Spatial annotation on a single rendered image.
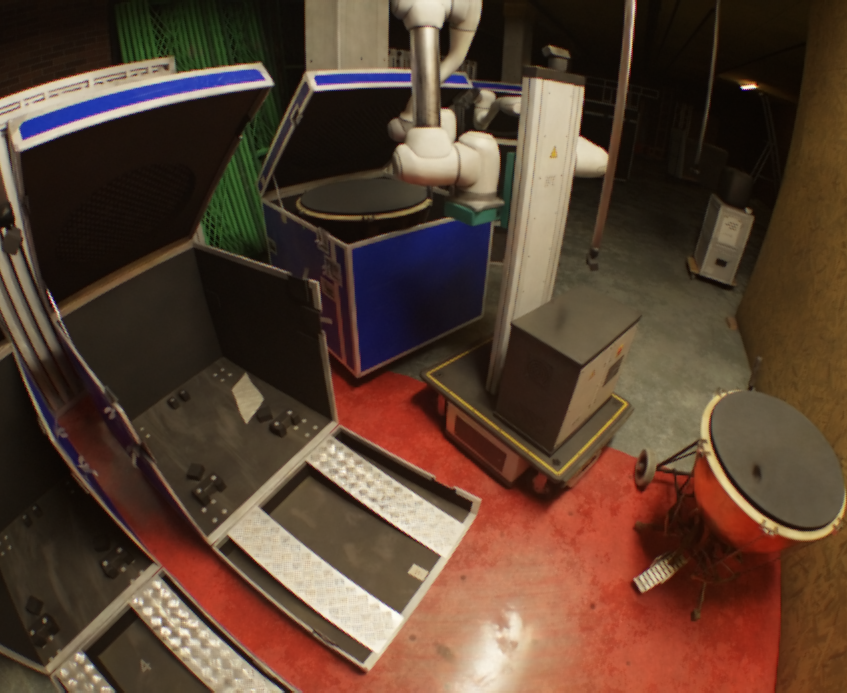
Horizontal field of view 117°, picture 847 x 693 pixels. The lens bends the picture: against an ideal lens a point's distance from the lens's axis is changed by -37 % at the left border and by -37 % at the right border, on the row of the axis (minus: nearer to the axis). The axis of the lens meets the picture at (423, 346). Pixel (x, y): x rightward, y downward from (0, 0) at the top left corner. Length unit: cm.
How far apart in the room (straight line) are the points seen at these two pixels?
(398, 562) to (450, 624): 35
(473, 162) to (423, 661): 184
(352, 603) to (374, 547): 29
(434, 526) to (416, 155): 150
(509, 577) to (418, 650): 50
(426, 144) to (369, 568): 165
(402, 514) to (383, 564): 24
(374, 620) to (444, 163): 171
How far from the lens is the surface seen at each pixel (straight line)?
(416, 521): 188
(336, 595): 174
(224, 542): 189
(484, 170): 153
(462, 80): 260
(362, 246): 198
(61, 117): 127
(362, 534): 190
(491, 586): 184
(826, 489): 173
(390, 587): 179
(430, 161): 145
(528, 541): 196
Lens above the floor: 170
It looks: 37 degrees down
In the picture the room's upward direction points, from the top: 2 degrees clockwise
